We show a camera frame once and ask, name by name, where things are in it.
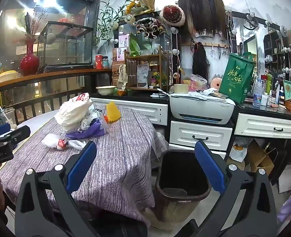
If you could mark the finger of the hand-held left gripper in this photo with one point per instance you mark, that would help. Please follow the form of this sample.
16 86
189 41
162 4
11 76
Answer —
17 135
2 130

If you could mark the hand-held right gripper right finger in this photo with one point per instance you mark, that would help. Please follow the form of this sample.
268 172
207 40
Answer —
207 165

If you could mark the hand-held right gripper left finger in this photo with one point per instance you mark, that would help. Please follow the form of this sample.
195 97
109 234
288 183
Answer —
82 165

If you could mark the black trash bin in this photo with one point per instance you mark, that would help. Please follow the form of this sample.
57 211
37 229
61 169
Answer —
182 172

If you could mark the purple plastic packet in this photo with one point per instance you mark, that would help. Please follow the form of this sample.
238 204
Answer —
91 132

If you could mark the plastic cup with straw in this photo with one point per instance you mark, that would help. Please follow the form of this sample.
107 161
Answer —
8 118

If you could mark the white plastic wrapper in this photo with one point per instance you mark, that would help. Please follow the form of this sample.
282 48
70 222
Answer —
77 144

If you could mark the red white candy wrapper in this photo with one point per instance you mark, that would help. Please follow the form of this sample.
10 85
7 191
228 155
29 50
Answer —
62 144

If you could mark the white bag with orange print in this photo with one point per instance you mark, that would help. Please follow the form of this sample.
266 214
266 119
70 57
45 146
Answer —
238 153

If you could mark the clear plastic bag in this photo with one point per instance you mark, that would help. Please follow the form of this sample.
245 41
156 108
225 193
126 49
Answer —
50 140

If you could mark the black wooden railing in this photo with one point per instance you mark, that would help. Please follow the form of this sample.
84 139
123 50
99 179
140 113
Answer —
37 103

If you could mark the crumpled black white wrapper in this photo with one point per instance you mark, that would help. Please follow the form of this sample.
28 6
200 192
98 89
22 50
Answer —
91 119

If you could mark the open cardboard box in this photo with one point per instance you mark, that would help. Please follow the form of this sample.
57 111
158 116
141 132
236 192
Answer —
257 156

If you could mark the yellow lidded container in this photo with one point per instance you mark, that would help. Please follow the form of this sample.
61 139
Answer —
7 76

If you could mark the white plastic bag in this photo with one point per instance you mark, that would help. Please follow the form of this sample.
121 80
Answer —
71 111

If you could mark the white printer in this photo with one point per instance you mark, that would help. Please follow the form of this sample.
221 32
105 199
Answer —
199 108

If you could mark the yellow foam fruit net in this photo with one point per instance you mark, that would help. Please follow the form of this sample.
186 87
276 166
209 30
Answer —
113 111

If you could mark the pile of papers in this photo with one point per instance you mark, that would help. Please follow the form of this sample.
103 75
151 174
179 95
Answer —
207 93

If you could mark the red ceramic vase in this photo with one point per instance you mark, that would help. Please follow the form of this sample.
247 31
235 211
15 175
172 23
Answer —
30 63

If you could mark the cream bowl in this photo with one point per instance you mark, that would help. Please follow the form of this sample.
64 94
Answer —
106 90

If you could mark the wide white drawer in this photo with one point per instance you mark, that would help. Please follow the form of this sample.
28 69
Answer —
140 111

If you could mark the beige tape roll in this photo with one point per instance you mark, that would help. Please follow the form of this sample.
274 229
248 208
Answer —
180 88

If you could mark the pink yellow plastic bags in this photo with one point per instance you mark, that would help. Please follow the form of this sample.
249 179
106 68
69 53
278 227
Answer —
196 82

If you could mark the clear water bottle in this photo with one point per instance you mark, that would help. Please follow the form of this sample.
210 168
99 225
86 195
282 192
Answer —
257 93

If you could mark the green tote bag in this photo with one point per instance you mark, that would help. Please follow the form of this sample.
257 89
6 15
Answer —
235 79

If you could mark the purple patterned cloth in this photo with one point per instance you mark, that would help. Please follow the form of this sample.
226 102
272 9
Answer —
289 205

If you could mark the brown cardboard box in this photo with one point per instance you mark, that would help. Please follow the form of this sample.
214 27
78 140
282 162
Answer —
114 75

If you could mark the beige printed canvas bag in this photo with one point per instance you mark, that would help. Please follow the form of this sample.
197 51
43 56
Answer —
122 77

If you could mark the glass terrarium case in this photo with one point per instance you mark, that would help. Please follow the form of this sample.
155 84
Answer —
66 44

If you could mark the black wig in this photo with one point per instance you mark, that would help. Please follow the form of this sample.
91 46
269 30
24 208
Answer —
200 61

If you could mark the red tin can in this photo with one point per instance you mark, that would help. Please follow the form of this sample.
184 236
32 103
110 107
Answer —
99 62

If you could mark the glass jar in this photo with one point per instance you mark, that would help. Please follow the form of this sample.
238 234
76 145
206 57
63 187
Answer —
105 62

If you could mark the dried flower stems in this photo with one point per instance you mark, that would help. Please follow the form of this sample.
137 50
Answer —
34 24

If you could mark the teal framed picture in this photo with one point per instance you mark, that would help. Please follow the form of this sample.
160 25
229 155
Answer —
288 90

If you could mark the wooden shelf rack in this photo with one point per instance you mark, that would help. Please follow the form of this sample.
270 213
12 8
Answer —
145 58

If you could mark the pink white box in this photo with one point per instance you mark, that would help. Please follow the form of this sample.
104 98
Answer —
124 40

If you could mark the green bamboo plant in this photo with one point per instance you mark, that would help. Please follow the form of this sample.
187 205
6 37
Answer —
108 22

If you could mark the ornate white headdress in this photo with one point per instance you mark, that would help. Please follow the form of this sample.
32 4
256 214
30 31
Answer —
150 27

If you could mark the hanging hair extensions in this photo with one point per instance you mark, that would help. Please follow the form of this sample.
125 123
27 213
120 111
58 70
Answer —
202 12

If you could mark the red embroidered hat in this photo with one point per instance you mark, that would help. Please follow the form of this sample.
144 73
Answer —
172 15

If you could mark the sunflower bouquet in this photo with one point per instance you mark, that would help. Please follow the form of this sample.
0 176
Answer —
138 3

